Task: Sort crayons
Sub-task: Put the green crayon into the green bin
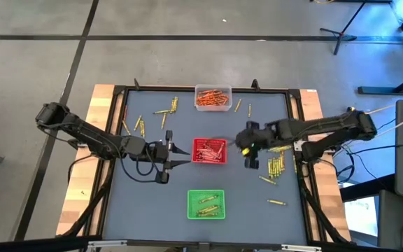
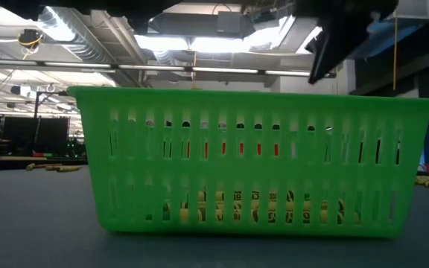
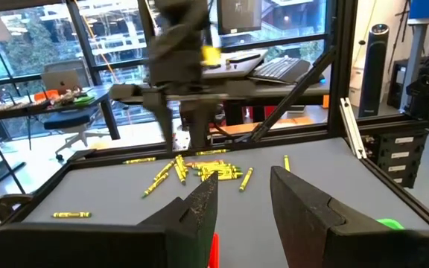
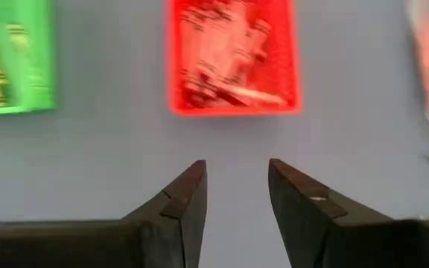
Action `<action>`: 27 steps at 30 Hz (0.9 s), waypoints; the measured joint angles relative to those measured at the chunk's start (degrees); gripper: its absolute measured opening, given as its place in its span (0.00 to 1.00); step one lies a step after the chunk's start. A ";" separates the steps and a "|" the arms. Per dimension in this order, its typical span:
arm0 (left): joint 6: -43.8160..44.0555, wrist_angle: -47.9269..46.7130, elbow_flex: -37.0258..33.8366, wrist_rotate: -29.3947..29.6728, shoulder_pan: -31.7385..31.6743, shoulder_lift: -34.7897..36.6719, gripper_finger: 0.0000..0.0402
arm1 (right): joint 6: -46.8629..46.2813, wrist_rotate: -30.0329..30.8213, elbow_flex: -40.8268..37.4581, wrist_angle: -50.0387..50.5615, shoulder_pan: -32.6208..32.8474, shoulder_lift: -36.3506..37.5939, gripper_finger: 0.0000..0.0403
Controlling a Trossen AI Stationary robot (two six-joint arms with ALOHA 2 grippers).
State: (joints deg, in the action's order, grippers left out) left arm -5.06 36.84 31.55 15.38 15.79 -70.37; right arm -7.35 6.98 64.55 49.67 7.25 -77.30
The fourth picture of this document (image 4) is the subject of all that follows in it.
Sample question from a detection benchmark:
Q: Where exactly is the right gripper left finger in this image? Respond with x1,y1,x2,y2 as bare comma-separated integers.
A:
123,159,209,268

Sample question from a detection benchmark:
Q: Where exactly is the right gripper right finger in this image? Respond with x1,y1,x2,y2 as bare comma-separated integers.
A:
268,158,348,268

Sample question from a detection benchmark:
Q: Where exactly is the red plastic basket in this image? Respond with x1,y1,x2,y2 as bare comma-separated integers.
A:
166,0,304,118

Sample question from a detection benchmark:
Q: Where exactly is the green plastic basket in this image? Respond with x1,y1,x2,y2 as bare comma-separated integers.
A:
0,0,57,117

